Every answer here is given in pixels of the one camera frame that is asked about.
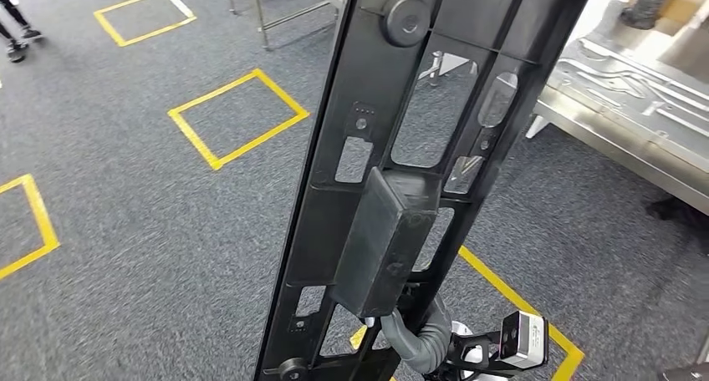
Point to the stainless steel workbench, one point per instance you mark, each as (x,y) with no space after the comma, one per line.
(637,162)

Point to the stamped metal panel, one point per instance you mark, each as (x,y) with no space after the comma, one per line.
(626,85)

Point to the steel frame table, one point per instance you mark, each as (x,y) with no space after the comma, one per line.
(259,13)

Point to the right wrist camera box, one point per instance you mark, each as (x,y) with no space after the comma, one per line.
(523,340)

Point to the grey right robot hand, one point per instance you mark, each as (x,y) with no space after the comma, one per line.
(393,331)

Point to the yellow floor tape square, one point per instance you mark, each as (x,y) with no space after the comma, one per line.
(493,279)

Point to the cardboard box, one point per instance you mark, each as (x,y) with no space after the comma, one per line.
(689,2)

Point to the dark grey ribbed post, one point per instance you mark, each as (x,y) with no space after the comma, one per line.
(648,2)

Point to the person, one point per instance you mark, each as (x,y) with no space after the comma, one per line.
(16,13)

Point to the black plastic frame part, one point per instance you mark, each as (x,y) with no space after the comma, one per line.
(332,212)

